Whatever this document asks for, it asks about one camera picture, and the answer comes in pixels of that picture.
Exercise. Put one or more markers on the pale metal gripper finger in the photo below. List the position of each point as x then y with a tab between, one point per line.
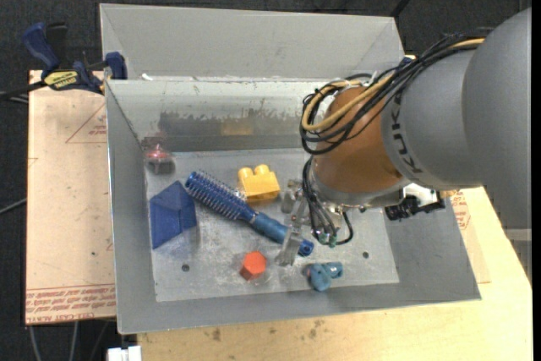
290	248
289	198

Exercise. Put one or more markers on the blue hairbrush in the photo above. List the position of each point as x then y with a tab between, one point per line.
220	196

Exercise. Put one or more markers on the black cylinder on white bracket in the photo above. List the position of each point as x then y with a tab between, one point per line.
416	193

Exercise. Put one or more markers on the blue triangular block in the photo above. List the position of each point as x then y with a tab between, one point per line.
171	211

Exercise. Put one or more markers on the orange hexagonal block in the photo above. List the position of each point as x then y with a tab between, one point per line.
253	265

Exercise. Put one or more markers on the blue toy figure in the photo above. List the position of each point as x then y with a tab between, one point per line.
321	275

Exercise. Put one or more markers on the grey metal bin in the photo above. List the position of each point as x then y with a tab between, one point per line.
236	42

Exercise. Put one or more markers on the yellow toy brick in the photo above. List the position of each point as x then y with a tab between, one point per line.
258	185

